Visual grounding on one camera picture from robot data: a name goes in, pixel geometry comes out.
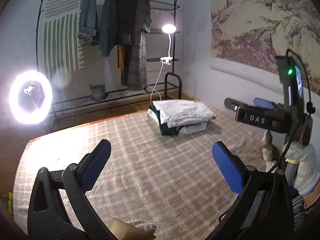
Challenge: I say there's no white clip desk lamp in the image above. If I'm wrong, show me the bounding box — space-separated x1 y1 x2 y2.
150 23 177 106

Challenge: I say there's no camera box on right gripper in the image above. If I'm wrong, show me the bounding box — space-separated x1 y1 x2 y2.
276 56 304 112

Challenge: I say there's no landscape wall painting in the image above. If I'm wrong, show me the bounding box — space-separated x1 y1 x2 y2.
210 0 319 94

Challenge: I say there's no green striped wall hanging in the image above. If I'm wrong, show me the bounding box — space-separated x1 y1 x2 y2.
42 0 85 79

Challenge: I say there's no black metal clothes rack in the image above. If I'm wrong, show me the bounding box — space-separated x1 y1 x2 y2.
35 0 182 132

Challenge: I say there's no small potted plant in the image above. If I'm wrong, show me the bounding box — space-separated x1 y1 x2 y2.
88 83 108 101

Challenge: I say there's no white t-shirt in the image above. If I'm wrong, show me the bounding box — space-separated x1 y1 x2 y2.
152 99 216 128

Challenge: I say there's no plaid beige bed cover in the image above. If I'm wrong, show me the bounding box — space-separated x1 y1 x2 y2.
13 108 265 239

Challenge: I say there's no right hand in white glove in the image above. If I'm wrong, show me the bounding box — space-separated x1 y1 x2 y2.
259 130 319 198

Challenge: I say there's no grey plaid hanging coat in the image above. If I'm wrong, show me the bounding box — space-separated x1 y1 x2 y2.
127 0 152 91

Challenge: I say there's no black hanging coat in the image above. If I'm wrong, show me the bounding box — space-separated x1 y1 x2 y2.
116 0 134 86

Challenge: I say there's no blue denim hanging jacket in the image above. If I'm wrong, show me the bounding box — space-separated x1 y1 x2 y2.
78 0 99 47

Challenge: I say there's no yellow object at bedside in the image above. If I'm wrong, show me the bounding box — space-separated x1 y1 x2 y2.
1 191 13 216

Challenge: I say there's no dark green hanging jacket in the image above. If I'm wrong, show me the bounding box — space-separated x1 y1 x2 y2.
99 0 118 57

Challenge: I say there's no beige pillow at bed edge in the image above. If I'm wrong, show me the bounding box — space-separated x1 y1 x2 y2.
107 218 156 240

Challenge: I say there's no ring light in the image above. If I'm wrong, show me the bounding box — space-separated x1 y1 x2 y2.
9 70 53 125

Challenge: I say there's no stack of folded clothes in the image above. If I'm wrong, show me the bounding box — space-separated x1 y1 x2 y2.
147 106 208 136

